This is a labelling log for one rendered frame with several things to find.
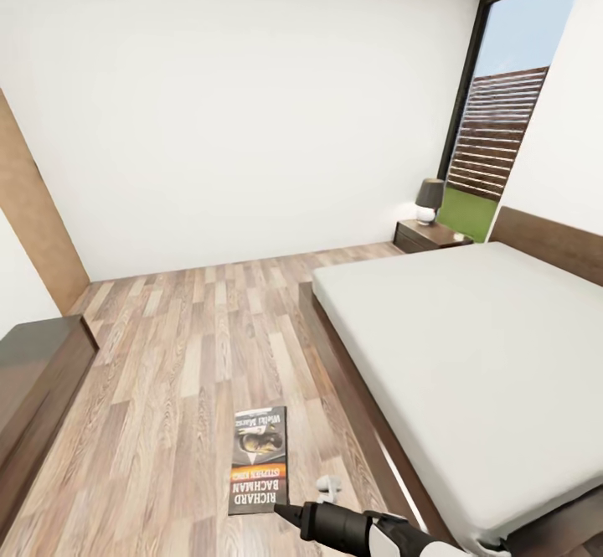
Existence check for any hardback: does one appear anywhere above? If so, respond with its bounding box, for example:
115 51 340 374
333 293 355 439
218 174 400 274
228 405 291 516

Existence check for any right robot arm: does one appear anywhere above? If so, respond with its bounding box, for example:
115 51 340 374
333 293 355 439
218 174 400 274
274 474 472 557

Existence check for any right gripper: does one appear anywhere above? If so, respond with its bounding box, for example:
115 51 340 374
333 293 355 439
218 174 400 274
274 502 350 553

